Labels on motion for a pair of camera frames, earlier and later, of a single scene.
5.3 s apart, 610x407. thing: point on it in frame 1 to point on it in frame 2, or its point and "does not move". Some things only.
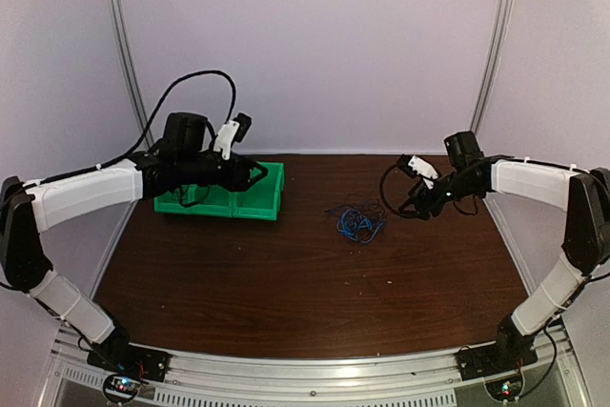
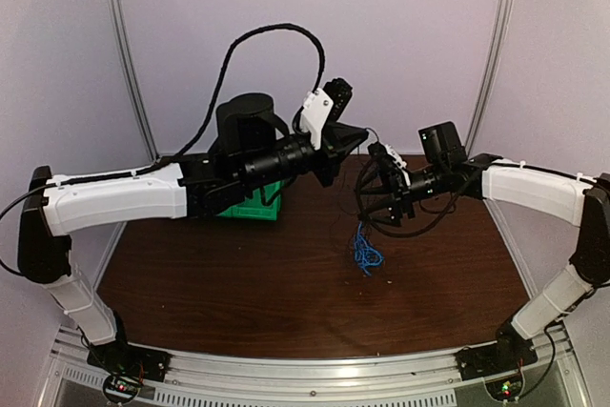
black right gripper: [419, 199] to [400, 196]
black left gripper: [235, 178] to [340, 135]
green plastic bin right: [262, 200] does not move
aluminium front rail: [427, 379] does not move
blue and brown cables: [359, 220] to [366, 253]
